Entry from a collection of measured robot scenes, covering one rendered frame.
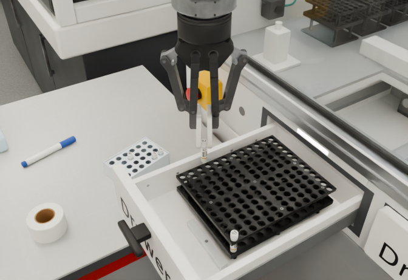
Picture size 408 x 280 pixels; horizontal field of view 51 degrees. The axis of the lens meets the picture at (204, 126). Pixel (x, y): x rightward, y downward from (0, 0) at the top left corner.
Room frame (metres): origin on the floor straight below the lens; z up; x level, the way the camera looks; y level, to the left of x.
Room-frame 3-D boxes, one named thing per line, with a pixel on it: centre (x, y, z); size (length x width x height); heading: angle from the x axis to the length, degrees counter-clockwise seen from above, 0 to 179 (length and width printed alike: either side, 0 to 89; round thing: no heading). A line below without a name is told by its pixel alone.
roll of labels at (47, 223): (0.55, 0.31, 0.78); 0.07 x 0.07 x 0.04
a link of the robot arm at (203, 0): (0.56, 0.00, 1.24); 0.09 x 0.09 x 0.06
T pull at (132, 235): (0.42, 0.10, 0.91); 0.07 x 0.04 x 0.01; 32
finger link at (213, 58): (0.56, -0.02, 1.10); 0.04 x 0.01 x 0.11; 1
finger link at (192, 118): (0.56, 0.03, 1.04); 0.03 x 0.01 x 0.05; 91
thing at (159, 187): (0.55, -0.10, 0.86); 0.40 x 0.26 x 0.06; 122
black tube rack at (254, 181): (0.54, -0.09, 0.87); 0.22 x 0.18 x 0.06; 122
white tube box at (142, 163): (0.72, 0.15, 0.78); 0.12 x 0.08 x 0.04; 137
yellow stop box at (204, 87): (0.88, 0.00, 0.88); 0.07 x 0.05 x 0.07; 32
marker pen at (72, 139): (0.78, 0.37, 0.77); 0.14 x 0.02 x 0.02; 135
